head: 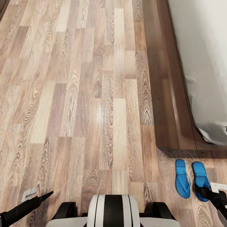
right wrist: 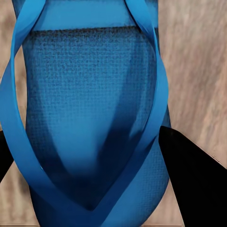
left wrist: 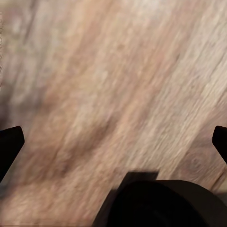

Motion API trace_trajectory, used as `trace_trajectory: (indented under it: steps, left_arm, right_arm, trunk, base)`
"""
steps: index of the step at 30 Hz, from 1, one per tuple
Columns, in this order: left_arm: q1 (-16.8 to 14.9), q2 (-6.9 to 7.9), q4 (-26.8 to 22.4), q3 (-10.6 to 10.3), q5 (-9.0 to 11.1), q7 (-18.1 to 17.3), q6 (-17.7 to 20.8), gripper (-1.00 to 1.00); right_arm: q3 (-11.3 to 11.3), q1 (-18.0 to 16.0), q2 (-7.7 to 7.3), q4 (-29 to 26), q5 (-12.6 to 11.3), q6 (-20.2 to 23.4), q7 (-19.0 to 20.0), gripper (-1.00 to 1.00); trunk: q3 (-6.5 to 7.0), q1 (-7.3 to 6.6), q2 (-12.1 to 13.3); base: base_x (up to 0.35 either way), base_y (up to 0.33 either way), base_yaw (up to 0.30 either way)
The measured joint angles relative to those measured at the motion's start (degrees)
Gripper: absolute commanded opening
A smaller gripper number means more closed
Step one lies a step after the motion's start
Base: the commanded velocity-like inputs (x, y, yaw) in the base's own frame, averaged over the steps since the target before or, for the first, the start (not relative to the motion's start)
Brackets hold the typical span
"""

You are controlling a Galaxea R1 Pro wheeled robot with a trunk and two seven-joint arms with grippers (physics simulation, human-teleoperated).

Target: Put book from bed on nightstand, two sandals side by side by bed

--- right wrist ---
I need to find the sandal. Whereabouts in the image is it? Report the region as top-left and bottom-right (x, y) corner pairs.
(0, 0), (171, 227)

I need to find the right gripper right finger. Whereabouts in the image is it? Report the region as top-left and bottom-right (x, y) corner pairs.
(158, 126), (227, 227)

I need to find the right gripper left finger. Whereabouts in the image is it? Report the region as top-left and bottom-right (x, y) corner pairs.
(0, 130), (14, 183)

